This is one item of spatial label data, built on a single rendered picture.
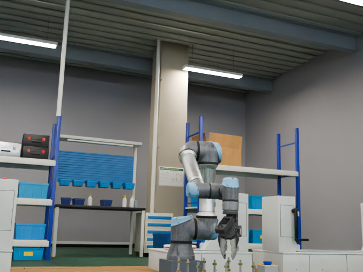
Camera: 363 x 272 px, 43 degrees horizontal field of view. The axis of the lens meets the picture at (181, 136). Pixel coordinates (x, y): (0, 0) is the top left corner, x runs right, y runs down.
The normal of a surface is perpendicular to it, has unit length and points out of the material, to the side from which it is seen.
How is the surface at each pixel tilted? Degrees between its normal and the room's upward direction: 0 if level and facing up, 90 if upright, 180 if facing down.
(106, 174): 90
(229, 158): 90
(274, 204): 90
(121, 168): 90
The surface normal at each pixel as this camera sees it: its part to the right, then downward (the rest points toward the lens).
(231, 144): 0.42, -0.03
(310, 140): -0.93, -0.10
